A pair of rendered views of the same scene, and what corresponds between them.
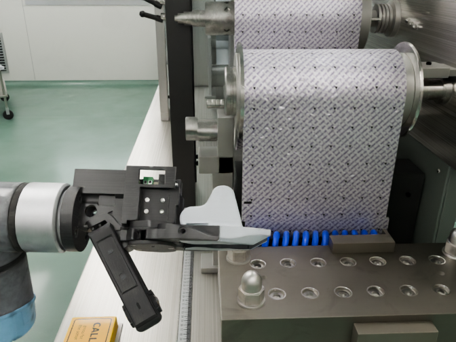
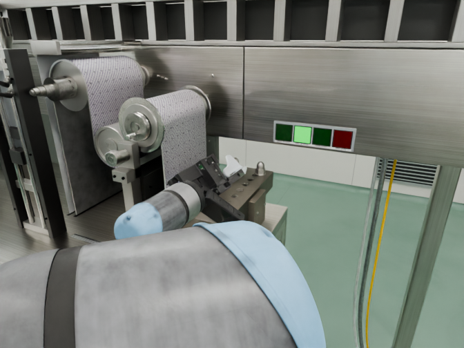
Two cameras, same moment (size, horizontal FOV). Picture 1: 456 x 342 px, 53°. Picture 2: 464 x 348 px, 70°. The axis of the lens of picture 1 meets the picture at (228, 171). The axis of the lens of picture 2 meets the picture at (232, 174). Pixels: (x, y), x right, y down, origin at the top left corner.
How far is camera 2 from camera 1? 0.64 m
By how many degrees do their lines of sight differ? 57
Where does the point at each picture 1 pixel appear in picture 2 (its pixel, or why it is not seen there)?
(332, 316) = (244, 202)
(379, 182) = (203, 151)
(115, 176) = (192, 169)
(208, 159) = (130, 172)
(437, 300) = (255, 182)
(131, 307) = (238, 217)
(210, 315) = not seen: hidden behind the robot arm
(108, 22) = not seen: outside the picture
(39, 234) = (197, 206)
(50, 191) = (184, 186)
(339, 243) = not seen: hidden behind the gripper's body
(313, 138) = (184, 138)
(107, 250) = (217, 199)
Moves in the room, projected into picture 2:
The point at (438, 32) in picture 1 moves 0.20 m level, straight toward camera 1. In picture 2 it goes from (186, 79) to (220, 85)
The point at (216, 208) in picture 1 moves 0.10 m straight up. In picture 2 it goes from (232, 164) to (232, 121)
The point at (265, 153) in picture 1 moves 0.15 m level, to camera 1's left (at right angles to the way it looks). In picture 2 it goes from (170, 153) to (132, 171)
